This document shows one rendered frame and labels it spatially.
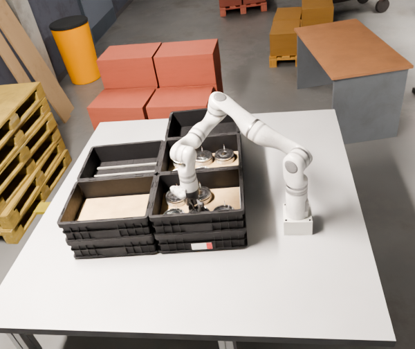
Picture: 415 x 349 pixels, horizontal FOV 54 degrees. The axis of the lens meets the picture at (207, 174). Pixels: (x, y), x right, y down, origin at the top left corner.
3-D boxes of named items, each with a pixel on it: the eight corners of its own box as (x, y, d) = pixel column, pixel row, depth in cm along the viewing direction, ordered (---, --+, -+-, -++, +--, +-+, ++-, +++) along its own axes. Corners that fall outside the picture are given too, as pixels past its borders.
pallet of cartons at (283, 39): (328, 32, 563) (330, -20, 524) (338, 65, 477) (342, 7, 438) (270, 37, 577) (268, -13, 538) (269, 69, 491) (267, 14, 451)
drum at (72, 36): (77, 71, 566) (58, 16, 521) (108, 69, 558) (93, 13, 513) (63, 87, 528) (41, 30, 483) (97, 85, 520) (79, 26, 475)
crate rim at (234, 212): (242, 170, 191) (241, 166, 189) (245, 215, 167) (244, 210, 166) (158, 177, 195) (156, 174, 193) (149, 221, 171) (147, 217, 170)
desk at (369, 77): (351, 79, 445) (355, 18, 407) (400, 137, 349) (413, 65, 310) (294, 87, 447) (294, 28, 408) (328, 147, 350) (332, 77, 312)
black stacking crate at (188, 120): (239, 122, 244) (238, 105, 237) (241, 151, 220) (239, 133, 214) (173, 129, 248) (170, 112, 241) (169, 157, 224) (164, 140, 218)
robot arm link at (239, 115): (218, 86, 178) (265, 117, 171) (216, 102, 186) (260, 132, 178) (205, 95, 174) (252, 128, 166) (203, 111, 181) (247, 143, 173)
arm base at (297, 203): (305, 205, 185) (306, 175, 175) (308, 219, 178) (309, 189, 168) (284, 207, 186) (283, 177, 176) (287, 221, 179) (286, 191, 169)
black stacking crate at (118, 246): (166, 210, 207) (161, 191, 200) (158, 255, 183) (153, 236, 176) (89, 215, 211) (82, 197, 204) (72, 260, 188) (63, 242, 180)
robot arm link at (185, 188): (169, 191, 172) (166, 179, 168) (190, 179, 177) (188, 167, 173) (182, 201, 166) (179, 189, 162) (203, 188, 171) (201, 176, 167)
